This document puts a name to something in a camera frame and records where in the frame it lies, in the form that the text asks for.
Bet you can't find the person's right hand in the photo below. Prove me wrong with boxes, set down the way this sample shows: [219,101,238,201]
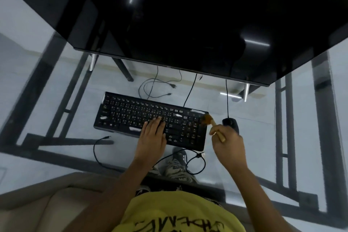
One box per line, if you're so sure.
[209,125,248,174]

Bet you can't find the person's left hand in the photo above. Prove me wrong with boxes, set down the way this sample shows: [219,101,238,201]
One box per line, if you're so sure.
[134,117,167,170]

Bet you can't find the wooden handle brush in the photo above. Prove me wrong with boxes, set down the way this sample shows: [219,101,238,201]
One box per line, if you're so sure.
[202,113,227,143]

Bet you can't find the black computer keyboard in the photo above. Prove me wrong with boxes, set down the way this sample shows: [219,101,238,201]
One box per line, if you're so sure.
[93,92,209,151]

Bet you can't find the person's right forearm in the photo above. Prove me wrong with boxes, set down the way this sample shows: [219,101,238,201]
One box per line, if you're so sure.
[219,166,295,232]

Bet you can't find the person's left forearm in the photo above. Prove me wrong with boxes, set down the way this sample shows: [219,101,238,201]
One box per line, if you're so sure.
[61,156,163,232]

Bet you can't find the black computer mouse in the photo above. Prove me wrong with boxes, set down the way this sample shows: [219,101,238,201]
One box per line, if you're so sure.
[222,118,240,136]

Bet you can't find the dark shoe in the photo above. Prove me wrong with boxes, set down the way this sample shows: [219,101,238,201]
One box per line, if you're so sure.
[172,148,188,163]

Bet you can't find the patterned trousers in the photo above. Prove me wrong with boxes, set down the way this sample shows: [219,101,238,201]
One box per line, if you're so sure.
[136,158,226,209]

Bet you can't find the yellow printed t-shirt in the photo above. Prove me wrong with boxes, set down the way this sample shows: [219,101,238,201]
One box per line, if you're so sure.
[111,190,246,232]

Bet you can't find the large black monitor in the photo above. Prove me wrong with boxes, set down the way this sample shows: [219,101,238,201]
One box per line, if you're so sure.
[0,0,348,87]

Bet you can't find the beige sofa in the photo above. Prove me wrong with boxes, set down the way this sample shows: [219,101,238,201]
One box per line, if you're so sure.
[0,172,138,232]

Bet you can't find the black power cable with plugs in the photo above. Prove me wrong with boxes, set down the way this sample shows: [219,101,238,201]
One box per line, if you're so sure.
[139,66,182,101]

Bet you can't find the black keyboard cable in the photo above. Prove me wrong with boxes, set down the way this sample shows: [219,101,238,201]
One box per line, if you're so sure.
[183,74,198,108]

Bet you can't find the black usb cable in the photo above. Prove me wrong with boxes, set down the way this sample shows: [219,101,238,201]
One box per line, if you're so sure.
[93,136,206,176]

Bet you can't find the black metal desk frame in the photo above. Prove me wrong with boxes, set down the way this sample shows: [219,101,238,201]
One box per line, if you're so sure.
[0,31,348,228]

